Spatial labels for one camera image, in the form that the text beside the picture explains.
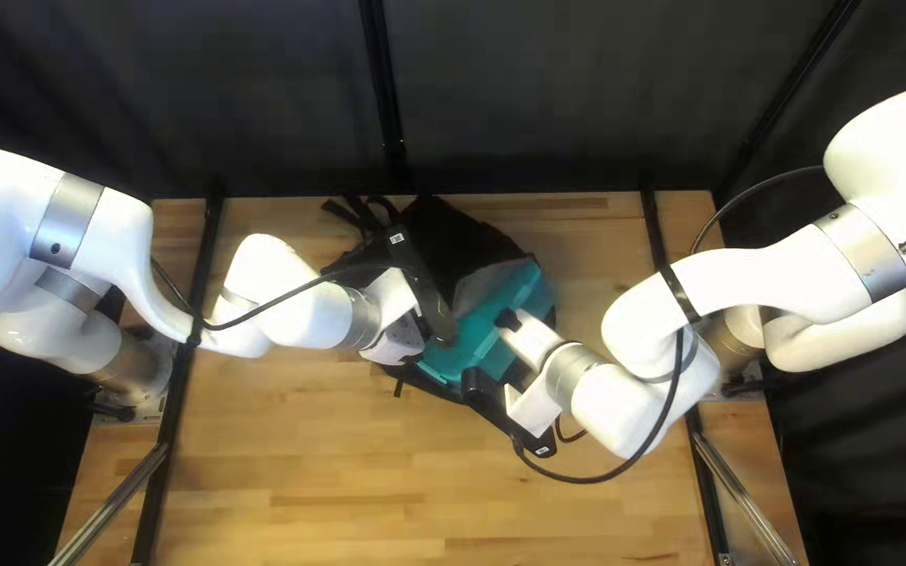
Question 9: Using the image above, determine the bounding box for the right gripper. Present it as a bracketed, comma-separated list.
[494, 308, 570, 440]

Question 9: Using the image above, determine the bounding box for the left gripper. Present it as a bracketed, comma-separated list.
[362, 269, 431, 366]

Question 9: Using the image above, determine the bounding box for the translucent teal lunch box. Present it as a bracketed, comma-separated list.
[414, 258, 557, 391]

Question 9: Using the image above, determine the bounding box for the black backpack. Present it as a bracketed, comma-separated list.
[319, 194, 561, 413]

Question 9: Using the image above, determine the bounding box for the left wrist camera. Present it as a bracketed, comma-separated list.
[381, 224, 459, 349]

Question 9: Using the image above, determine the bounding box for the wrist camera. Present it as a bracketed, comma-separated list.
[461, 368, 557, 460]
[381, 224, 459, 349]

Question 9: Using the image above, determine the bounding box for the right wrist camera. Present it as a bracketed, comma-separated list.
[461, 368, 557, 460]

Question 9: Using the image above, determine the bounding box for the black cable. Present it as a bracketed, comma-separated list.
[150, 258, 393, 333]
[512, 165, 827, 485]

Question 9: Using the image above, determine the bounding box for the black frame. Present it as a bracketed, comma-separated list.
[48, 0, 863, 566]

